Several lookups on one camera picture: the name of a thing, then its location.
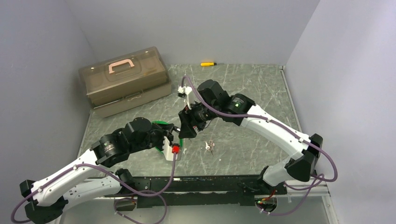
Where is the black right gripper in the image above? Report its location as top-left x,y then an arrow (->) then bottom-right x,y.
178,98 -> 220,139

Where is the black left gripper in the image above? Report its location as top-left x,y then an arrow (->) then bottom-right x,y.
129,122 -> 174,153

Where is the bunch of small keys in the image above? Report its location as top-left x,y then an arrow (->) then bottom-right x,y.
205,141 -> 215,156

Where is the green cable lock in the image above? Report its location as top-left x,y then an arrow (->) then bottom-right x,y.
151,120 -> 184,154

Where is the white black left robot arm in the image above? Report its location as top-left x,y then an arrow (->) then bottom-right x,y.
20,117 -> 180,224

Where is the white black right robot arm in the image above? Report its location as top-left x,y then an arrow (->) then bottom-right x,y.
178,79 -> 323,194

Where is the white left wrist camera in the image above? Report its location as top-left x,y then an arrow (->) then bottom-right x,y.
162,137 -> 182,161

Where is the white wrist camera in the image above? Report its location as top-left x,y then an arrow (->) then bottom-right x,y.
162,137 -> 182,161
177,86 -> 194,109

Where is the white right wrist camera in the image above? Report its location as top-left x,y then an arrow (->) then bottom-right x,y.
177,86 -> 194,109

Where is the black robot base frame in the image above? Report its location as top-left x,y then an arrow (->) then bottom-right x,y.
121,174 -> 287,209

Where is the brown translucent toolbox pink handle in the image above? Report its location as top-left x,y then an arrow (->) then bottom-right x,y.
78,47 -> 171,118

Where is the yellow handled screwdriver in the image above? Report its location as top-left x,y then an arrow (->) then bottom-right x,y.
200,62 -> 217,67

